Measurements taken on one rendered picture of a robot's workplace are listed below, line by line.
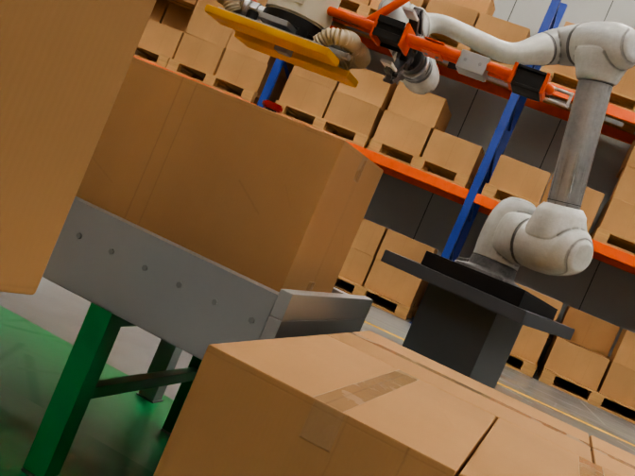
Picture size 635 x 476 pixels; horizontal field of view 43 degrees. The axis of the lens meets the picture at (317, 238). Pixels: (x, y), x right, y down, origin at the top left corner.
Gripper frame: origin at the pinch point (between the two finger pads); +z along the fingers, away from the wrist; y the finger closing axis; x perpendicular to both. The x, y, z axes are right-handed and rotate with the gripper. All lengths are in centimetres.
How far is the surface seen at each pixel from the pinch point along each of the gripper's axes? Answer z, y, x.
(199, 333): 34, 80, 4
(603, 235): -715, -44, -72
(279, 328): 34, 71, -12
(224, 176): 20, 48, 19
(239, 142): 19.5, 39.1, 18.9
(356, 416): 78, 70, -41
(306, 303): 23, 66, -12
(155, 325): 34, 82, 14
